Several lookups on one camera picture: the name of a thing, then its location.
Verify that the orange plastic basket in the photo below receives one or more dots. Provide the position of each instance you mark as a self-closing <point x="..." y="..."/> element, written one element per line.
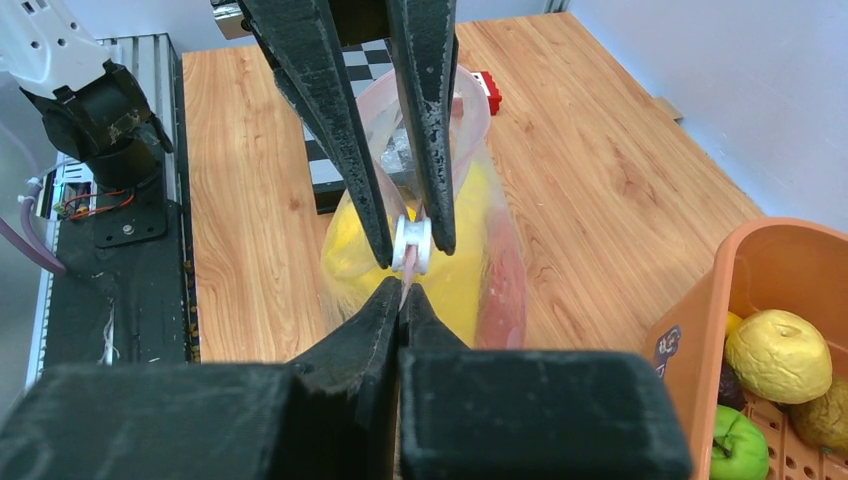
<point x="768" y="263"/>

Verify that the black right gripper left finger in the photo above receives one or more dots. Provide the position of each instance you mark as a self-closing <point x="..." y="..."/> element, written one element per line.
<point x="326" y="414"/>

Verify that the yellow toy pear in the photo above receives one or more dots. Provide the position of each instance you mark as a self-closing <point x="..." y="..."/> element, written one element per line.
<point x="780" y="356"/>

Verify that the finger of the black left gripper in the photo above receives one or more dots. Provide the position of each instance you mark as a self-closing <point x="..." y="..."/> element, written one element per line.
<point x="300" y="43"/>
<point x="425" y="49"/>

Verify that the brown toy potato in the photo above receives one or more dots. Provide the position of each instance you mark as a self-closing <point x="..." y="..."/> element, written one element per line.
<point x="821" y="423"/>

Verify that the toy watermelon slice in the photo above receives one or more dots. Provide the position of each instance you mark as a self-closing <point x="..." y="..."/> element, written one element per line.
<point x="503" y="304"/>

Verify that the yellow toy bell pepper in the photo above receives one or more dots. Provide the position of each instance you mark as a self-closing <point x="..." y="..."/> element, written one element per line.
<point x="348" y="269"/>

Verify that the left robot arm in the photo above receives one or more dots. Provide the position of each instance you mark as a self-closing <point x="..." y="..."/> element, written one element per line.
<point x="94" y="110"/>

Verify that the clear zip top bag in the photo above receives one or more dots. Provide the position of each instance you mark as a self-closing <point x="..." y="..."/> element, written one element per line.
<point x="395" y="167"/>

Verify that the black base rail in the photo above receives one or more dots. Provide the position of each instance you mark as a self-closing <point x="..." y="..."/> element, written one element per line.
<point x="128" y="287"/>

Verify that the red toy window block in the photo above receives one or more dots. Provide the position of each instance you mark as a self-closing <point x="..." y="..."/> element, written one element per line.
<point x="491" y="90"/>

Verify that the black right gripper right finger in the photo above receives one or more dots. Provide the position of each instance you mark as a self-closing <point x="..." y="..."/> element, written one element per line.
<point x="529" y="414"/>

